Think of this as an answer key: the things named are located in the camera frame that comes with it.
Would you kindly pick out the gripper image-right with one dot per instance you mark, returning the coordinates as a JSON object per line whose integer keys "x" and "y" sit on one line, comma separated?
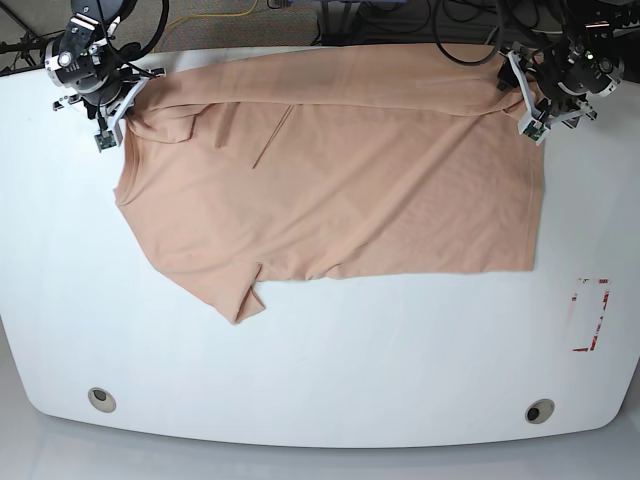
{"x": 583, "y": 61}

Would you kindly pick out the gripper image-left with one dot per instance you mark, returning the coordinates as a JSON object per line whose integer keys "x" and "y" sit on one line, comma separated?
{"x": 81, "y": 59}

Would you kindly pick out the peach t-shirt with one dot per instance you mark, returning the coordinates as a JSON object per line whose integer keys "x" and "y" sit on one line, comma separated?
{"x": 328, "y": 163}

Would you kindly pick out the black tripod stand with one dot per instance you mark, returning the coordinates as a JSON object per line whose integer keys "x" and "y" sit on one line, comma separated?
{"x": 29, "y": 51}

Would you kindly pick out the red tape rectangle marking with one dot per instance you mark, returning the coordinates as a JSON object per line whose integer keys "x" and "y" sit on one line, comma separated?
{"x": 588, "y": 307}

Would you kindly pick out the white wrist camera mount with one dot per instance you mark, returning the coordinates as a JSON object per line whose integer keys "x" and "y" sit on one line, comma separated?
{"x": 541, "y": 113}
{"x": 117, "y": 110}

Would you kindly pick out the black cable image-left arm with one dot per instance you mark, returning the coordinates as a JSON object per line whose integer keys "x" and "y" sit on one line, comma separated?
{"x": 140, "y": 28}

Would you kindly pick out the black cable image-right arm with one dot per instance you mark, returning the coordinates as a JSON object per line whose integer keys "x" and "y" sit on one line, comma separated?
{"x": 472, "y": 33}

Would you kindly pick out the right table cable grommet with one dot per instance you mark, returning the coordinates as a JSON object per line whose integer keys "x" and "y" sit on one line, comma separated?
{"x": 539, "y": 411}

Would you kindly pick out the table cable grommet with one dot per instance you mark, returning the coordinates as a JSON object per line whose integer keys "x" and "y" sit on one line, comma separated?
{"x": 102, "y": 400}
{"x": 539, "y": 411}

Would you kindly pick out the left table cable grommet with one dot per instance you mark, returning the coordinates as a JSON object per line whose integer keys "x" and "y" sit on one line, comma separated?
{"x": 102, "y": 400}

